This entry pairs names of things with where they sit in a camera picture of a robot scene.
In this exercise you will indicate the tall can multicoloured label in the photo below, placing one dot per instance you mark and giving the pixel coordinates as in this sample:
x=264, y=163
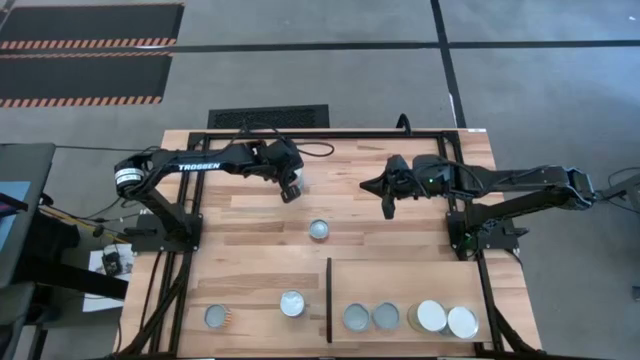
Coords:
x=301, y=179

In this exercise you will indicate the small can orange label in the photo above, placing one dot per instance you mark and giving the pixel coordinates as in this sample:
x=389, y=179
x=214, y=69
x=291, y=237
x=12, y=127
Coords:
x=356, y=317

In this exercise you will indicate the short pineapple rings can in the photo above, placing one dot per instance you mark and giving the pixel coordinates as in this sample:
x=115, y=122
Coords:
x=318, y=229

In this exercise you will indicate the black floor vent grille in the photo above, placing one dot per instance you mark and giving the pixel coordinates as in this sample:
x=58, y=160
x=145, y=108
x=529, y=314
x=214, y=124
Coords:
x=267, y=117

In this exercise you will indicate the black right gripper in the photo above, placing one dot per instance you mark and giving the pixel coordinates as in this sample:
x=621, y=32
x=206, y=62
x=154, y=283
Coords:
x=425, y=177

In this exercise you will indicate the blue sheet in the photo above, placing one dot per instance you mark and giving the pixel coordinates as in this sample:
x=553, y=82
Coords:
x=12, y=210

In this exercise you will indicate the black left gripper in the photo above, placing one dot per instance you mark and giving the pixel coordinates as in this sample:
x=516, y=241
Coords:
x=280, y=160

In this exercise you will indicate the black hazard-striped floor mat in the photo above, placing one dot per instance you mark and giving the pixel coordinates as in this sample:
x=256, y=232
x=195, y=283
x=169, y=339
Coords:
x=90, y=22
x=80, y=75

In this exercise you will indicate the wooden shelf black frame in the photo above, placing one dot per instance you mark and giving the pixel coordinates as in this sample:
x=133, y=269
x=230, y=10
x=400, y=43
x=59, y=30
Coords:
x=400, y=280

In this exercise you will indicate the black metal table frame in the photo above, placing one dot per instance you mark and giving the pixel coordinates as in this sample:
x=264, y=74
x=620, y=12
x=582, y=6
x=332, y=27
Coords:
x=350, y=135

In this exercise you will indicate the tall blue peas can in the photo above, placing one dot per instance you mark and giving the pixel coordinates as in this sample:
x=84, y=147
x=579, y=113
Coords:
x=292, y=303

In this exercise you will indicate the small short grey-lidded can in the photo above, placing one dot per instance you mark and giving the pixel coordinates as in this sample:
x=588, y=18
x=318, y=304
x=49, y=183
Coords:
x=386, y=315

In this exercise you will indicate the short can orange striped label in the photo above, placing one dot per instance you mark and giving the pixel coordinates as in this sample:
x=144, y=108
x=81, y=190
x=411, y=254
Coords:
x=216, y=316

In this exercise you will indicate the black desk leg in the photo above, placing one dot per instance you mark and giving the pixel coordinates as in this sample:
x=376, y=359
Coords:
x=75, y=280

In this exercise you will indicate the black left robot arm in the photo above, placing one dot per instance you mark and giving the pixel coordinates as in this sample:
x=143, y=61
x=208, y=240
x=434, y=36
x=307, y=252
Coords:
x=200, y=165

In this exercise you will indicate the grey stand leg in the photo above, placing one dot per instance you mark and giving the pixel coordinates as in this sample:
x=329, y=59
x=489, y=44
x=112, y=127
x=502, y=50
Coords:
x=620, y=192

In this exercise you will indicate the dark grey desk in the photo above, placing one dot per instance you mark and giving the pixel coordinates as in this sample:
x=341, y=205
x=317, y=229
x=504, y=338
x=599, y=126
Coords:
x=25, y=165

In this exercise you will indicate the tall can yellow label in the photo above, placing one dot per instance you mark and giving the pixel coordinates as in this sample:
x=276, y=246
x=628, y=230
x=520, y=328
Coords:
x=430, y=316

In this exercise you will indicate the small white table tag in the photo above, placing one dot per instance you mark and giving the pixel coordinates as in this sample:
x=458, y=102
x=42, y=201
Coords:
x=476, y=130

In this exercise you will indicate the white paper sheet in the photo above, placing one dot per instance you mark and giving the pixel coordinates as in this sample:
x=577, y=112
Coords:
x=95, y=300

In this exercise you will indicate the large can white lid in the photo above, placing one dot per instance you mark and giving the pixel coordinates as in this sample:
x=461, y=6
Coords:
x=463, y=322

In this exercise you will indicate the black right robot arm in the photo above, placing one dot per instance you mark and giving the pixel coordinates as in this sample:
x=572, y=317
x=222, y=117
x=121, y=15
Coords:
x=525, y=180

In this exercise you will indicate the small black device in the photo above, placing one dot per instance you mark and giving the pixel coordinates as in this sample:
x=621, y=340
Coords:
x=112, y=263

